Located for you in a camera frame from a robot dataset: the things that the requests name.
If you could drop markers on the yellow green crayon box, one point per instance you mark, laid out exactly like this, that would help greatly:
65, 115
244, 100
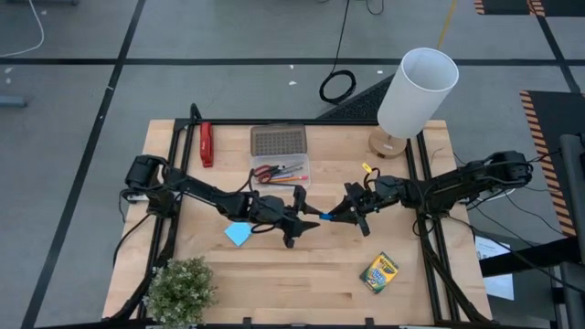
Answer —
379, 272

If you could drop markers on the yellow pencil with pink eraser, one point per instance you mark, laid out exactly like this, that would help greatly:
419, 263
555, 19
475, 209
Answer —
288, 179

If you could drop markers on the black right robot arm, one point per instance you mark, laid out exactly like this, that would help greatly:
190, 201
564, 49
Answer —
457, 183

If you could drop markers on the blue eraser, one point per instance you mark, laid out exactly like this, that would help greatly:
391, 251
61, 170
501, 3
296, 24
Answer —
325, 216

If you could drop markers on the red and black scissors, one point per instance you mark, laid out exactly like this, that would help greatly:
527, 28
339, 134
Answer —
275, 172

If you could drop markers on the grey floor foot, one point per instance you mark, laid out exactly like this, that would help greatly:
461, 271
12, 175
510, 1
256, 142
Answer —
11, 101

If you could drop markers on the dark blue silver pencil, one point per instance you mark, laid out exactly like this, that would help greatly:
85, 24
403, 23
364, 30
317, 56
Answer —
281, 175

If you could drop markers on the black textured floor mat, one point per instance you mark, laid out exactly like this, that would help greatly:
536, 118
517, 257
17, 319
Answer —
361, 107

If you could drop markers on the black metal beam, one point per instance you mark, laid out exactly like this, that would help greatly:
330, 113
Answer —
525, 258

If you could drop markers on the clear plastic pencil box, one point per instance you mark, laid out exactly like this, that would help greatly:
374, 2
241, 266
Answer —
299, 158

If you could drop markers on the grey metal stand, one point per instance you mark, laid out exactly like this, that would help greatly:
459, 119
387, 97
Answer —
573, 205

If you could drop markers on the black mat with hazard stripes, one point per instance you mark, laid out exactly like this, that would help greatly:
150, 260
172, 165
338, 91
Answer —
557, 119
560, 6
503, 5

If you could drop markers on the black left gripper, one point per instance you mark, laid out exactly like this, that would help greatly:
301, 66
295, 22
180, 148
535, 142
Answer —
269, 210

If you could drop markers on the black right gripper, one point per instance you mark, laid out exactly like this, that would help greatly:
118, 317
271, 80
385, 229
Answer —
381, 196

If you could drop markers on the table lamp white shade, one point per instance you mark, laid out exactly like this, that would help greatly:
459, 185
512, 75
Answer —
416, 96

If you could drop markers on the white paper sheet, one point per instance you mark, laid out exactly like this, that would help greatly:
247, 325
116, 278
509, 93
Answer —
500, 285

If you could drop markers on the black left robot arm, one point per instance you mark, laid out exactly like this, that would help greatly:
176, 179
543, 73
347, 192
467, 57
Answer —
201, 189

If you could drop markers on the red stapler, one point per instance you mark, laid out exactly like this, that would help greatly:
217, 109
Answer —
206, 144

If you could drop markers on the black metal table frame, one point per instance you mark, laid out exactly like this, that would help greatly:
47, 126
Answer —
297, 121

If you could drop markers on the green potted plant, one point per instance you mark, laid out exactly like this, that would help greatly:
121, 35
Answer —
180, 292

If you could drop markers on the light blue sticky note pad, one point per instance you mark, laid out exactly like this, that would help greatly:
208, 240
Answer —
238, 234

